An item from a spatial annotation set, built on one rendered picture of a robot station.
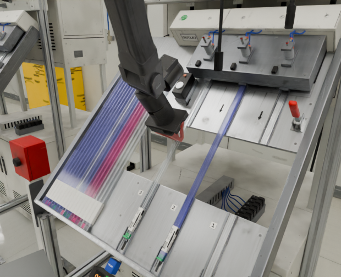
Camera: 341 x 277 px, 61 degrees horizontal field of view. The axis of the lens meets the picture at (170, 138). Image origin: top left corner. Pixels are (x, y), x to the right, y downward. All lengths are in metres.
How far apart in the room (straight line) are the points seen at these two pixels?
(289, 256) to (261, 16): 0.68
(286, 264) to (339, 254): 1.14
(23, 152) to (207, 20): 0.87
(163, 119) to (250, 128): 0.22
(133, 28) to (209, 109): 0.38
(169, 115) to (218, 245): 0.31
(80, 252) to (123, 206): 1.12
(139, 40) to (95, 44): 1.47
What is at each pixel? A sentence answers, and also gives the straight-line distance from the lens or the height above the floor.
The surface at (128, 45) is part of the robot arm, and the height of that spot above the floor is 1.20.
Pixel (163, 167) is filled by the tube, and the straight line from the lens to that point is 0.77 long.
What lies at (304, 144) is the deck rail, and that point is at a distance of 0.69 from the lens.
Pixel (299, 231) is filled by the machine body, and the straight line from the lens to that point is 1.06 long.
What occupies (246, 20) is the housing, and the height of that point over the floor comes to 1.25.
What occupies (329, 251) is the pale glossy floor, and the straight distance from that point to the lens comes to 2.05.
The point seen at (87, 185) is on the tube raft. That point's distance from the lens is 0.89.
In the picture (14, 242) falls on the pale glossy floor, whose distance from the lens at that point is 2.11.
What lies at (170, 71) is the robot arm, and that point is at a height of 1.14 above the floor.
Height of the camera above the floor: 1.23
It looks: 21 degrees down
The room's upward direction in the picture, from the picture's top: straight up
